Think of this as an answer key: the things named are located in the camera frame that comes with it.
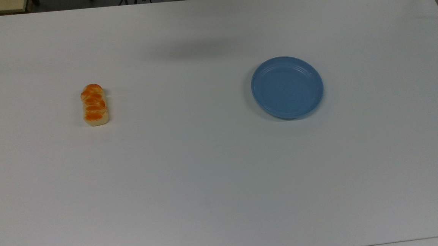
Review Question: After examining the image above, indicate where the blue round plate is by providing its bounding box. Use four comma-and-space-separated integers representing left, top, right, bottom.
249, 54, 326, 122

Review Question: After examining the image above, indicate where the orange glazed bread loaf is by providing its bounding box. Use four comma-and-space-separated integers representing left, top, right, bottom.
79, 83, 110, 128

